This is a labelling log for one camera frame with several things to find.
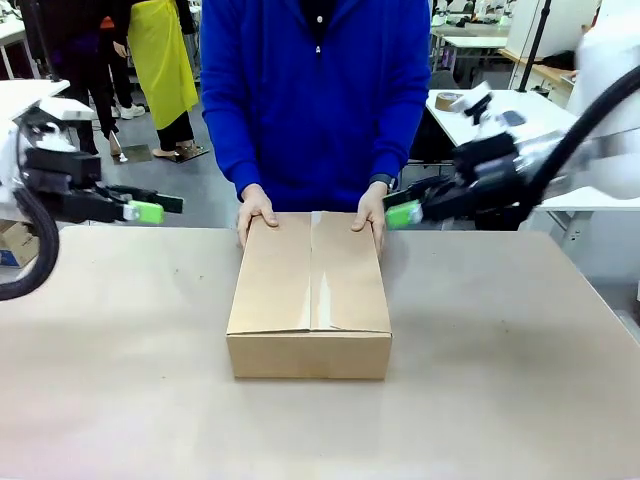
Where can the white side table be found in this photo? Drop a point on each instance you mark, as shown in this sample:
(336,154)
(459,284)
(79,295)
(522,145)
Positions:
(25,90)

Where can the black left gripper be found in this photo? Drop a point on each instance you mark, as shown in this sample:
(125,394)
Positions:
(65,175)

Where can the person in black clothes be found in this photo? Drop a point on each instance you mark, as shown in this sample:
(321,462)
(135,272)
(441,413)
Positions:
(82,65)

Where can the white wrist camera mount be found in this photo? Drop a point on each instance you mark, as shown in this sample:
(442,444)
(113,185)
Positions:
(55,120)
(492,112)

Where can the white work table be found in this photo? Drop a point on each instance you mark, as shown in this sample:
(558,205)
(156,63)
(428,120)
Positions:
(500,150)

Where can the black tripod pole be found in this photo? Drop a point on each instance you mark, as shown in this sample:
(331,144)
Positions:
(534,45)

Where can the brown packing tape roll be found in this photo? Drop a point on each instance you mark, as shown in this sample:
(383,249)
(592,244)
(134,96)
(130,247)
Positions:
(450,100)

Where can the person's right forearm blue sleeve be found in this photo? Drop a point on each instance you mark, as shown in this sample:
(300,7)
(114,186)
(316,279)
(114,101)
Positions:
(235,150)

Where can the person's left hand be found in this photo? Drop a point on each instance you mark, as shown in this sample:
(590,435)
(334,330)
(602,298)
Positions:
(372,207)

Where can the dark wristwatch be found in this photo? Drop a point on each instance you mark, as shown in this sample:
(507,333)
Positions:
(384,181)

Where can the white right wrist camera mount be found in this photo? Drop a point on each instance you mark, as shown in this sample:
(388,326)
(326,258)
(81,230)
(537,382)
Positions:
(492,112)

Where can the person in blue sweater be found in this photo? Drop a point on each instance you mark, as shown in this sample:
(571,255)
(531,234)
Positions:
(315,100)

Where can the wooden desk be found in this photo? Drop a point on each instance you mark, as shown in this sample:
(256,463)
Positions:
(542,70)

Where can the person's right hand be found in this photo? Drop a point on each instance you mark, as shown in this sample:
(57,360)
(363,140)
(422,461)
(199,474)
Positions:
(255,205)

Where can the brown cardboard box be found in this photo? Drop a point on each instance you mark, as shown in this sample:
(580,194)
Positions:
(310,300)

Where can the person's left forearm blue sleeve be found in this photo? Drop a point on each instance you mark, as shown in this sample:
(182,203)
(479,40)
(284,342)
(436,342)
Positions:
(400,140)

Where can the person with white shoes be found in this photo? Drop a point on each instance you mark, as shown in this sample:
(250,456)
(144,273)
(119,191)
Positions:
(130,100)

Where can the white background desk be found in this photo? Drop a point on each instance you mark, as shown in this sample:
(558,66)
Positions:
(470,42)

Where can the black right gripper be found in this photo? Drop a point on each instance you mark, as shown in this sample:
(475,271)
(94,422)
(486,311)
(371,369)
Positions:
(485,170)

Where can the small printed cardboard box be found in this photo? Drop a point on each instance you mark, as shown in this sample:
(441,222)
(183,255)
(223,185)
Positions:
(17,245)

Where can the person in yellow apron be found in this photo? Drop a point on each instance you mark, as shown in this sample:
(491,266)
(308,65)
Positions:
(162,65)

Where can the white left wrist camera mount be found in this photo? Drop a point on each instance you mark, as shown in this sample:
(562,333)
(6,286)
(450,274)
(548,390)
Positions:
(55,120)

